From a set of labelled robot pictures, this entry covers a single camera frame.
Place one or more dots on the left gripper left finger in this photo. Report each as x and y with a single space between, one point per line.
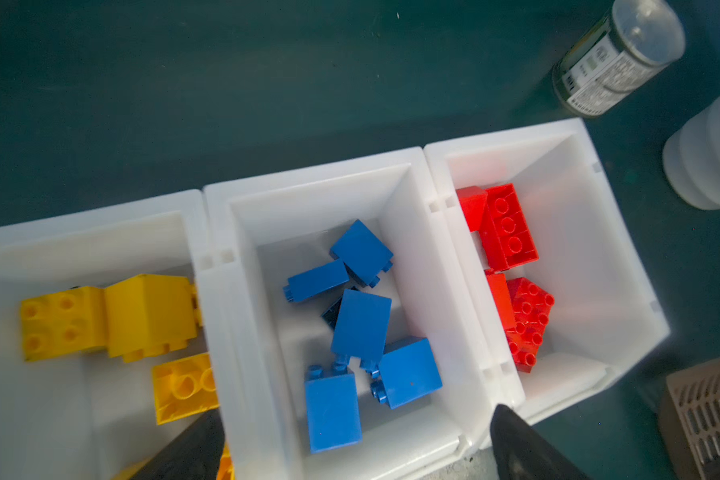
194 454

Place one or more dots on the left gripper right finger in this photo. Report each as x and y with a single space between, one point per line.
521 453

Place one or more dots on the red lego bottom brick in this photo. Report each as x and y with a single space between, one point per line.
531 309

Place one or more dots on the red lego tall brick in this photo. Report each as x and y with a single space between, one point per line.
499 288

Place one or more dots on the red lego long brick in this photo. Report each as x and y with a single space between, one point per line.
504 233

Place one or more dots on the yellow orange lego brick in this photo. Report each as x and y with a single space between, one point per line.
226 470

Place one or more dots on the yellow lego square brick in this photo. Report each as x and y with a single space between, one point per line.
130 471

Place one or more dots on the blue lego floor brick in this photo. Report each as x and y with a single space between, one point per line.
363 253

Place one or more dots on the left white bin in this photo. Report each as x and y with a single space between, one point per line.
90 416

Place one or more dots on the white bin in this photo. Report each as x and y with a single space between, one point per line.
606 316
90 416
276 226

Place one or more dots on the right white bin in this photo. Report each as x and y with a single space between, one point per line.
606 316

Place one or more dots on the brown slotted scoop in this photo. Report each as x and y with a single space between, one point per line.
689 421

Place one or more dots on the blue lego brick under gripper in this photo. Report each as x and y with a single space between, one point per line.
330 315

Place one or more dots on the middle white bin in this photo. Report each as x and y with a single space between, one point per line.
276 226

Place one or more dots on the potted flower plant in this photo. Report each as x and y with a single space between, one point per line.
691 159

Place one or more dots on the silver tin can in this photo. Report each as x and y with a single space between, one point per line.
631 44

